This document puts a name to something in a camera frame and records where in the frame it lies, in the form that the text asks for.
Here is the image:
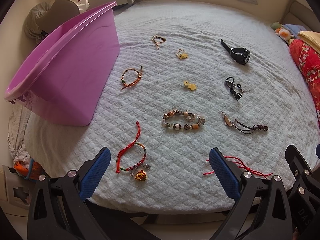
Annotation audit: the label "black cord necklace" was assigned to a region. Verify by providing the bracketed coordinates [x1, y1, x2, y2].
[224, 76, 252, 101]

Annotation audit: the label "red rainbow cord bell bracelet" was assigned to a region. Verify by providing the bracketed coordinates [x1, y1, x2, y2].
[203, 155, 273, 179]

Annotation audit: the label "white plastic bag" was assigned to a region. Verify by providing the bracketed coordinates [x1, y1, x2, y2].
[76, 0, 90, 14]

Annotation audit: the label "yellow pillow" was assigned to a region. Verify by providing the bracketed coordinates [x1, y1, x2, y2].
[297, 31, 320, 54]

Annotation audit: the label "yellow flower charm near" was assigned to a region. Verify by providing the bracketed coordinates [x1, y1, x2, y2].
[183, 80, 197, 91]

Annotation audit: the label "grey chair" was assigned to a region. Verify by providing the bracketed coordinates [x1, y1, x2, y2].
[36, 0, 80, 34]

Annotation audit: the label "pile of white clothes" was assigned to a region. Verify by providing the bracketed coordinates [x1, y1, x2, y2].
[7, 103, 31, 167]

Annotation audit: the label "light blue quilted blanket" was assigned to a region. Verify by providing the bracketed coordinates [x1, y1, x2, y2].
[25, 1, 319, 214]

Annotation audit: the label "orange braided bracelet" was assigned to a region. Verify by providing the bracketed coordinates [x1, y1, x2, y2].
[120, 65, 144, 91]

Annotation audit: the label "brown braided small bracelet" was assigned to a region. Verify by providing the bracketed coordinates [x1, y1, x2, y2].
[150, 35, 166, 51]

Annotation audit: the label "red cord heart charm bracelet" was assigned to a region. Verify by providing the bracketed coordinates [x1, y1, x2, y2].
[116, 121, 151, 182]

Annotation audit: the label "purple plastic tub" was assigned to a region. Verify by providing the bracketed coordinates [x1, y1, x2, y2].
[4, 2, 120, 126]

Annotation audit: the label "black wrist watch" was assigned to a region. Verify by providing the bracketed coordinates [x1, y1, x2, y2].
[220, 39, 251, 65]

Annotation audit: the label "yellow flower charm chain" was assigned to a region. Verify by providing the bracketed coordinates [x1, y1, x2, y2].
[175, 49, 189, 61]

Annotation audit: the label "large beaded bracelet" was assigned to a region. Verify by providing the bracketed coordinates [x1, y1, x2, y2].
[162, 108, 207, 133]

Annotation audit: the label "small plush toys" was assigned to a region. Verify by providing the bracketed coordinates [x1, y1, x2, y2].
[270, 22, 296, 46]

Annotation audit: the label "red floral quilt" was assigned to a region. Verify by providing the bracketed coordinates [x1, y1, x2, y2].
[289, 39, 320, 116]

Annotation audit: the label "brown cord metal tag bracelet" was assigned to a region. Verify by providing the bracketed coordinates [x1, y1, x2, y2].
[218, 110, 270, 133]

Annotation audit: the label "grey cloth on chair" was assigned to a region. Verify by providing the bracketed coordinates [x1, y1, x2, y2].
[23, 2, 52, 44]

